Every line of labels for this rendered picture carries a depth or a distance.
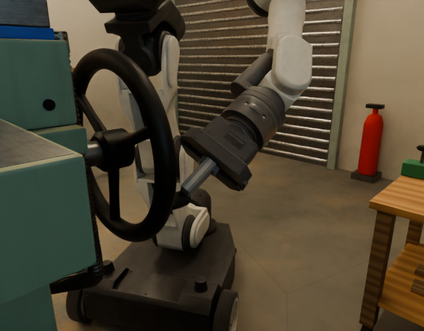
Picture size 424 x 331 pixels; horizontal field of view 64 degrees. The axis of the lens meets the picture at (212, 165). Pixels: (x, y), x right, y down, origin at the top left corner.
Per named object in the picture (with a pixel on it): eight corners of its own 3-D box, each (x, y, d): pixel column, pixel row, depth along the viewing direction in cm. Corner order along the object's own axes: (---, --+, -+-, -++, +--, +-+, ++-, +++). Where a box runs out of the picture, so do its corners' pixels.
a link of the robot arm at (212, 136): (235, 201, 55) (274, 154, 60) (251, 177, 47) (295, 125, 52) (177, 153, 57) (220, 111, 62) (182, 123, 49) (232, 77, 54)
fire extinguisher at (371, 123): (381, 177, 278) (393, 104, 260) (373, 183, 265) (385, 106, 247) (359, 173, 290) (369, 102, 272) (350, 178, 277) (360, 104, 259)
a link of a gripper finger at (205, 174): (185, 187, 48) (212, 159, 50) (183, 195, 50) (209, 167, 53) (194, 194, 47) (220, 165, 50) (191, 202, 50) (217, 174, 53)
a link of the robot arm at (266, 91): (260, 149, 62) (292, 112, 67) (286, 122, 52) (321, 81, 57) (214, 109, 63) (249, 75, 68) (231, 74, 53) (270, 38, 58)
